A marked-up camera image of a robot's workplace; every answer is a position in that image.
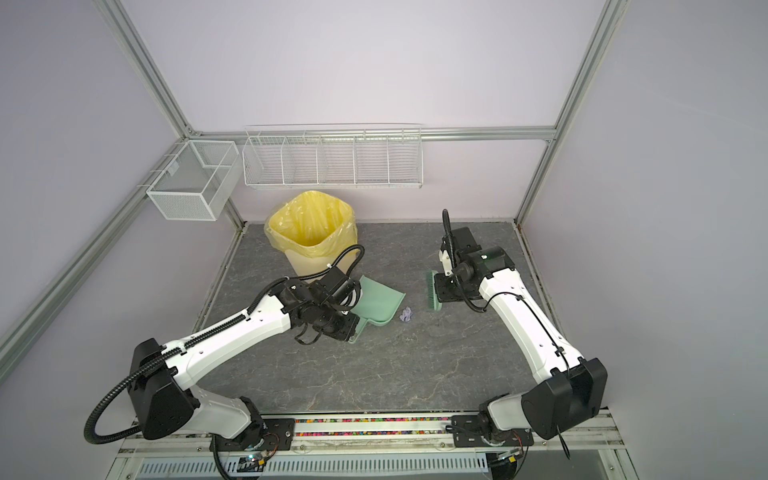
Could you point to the green plastic dustpan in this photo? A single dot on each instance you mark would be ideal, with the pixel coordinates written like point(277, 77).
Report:
point(378, 305)

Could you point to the small white mesh basket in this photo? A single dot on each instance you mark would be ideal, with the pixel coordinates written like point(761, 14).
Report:
point(197, 181)

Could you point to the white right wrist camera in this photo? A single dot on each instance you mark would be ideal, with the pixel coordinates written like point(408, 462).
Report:
point(446, 262)

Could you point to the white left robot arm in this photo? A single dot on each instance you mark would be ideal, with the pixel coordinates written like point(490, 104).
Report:
point(163, 382)

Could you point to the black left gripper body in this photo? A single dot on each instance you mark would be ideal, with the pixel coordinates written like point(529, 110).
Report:
point(337, 324)

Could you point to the long white wire basket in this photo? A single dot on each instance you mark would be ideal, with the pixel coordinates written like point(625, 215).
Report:
point(325, 156)

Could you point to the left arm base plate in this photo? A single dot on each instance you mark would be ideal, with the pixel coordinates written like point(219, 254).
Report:
point(271, 434)

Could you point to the green hand brush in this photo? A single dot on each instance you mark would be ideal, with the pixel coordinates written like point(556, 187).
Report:
point(433, 301)

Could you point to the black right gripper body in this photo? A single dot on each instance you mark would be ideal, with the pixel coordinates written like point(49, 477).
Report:
point(450, 288)

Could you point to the aluminium front rail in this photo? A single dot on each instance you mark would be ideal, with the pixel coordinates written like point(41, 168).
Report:
point(423, 432)

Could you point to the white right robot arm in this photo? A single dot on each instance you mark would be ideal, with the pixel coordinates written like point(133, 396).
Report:
point(569, 387)

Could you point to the beige bin yellow bag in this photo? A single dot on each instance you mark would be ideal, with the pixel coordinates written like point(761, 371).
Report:
point(311, 230)

